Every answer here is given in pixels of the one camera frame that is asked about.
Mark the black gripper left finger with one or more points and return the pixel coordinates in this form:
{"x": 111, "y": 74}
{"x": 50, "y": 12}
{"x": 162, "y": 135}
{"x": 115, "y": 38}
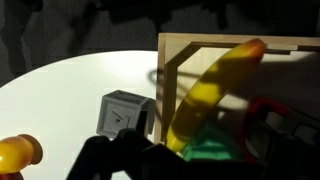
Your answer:
{"x": 133, "y": 160}

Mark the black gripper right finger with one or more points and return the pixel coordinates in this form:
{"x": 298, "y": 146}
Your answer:
{"x": 293, "y": 163}

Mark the yellow toy banana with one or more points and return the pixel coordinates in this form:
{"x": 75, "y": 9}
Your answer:
{"x": 206, "y": 96}

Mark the wooden tray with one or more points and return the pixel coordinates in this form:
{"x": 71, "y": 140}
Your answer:
{"x": 173, "y": 43}

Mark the grey cube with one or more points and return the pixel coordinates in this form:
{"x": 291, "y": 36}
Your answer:
{"x": 116, "y": 116}

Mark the green block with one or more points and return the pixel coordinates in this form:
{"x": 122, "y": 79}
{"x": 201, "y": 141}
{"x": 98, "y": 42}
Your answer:
{"x": 213, "y": 146}

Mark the yellow toy lemon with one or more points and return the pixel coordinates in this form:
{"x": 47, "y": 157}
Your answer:
{"x": 15, "y": 153}

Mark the red toy tomato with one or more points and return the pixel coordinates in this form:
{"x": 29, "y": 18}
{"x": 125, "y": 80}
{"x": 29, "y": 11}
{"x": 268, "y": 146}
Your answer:
{"x": 8, "y": 176}

